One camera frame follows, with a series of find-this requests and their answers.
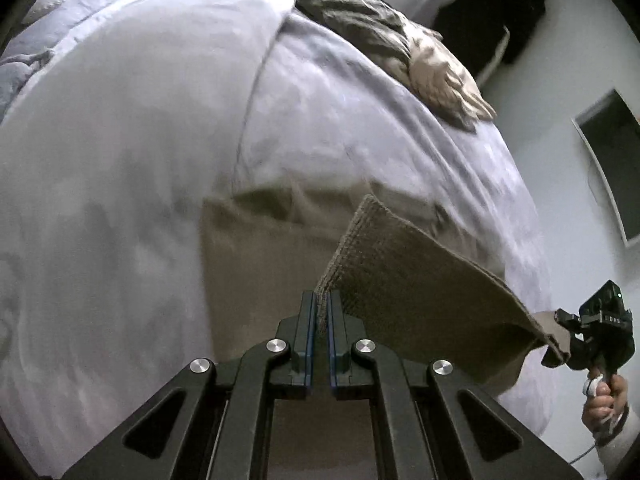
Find lavender quilted comforter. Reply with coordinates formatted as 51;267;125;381
0;0;116;126

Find pale lavender plain sheet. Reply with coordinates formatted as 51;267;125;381
0;0;315;478

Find dark brown garment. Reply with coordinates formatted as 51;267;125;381
295;0;417;92

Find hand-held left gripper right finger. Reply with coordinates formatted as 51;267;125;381
326;290;583;480

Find person's right hand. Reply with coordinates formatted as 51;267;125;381
582;372;630;433

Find lilac embossed bedspread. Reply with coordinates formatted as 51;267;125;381
220;10;557;441

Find olive brown towel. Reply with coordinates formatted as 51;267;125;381
200;187;571;480

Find cream striped garment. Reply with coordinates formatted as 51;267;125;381
407;27;498;130

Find white framed dark panel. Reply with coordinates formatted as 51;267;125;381
572;89;640;248

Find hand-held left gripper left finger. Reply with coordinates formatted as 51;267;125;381
60;290;317;480

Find dark hanging clothes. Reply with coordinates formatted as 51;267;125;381
432;0;547;87

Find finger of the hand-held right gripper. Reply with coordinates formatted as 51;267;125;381
554;309;583;333
540;342;573;368

